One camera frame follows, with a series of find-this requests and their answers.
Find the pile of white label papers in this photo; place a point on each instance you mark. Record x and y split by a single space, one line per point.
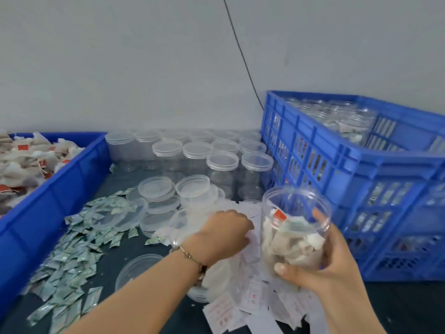
243 302

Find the person's left forearm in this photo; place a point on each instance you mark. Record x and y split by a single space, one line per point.
139 302

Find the person's right hand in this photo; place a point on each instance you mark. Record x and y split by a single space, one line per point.
341 274

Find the pile of tea bags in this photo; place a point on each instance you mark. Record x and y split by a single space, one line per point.
28 170

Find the group of lidded jars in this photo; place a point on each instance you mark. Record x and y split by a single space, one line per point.
222 163

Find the white mesh tea bag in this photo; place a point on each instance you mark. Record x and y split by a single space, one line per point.
278 236
306 248

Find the pile of green desiccant packets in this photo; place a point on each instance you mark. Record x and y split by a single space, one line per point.
69 261

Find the clear jar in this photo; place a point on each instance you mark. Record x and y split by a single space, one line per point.
292 201

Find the person's left hand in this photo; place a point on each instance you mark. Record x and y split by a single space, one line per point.
222 236

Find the blue plastic tray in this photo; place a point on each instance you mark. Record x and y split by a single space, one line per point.
42 219

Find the blue slatted crate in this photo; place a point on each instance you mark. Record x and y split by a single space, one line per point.
327 163

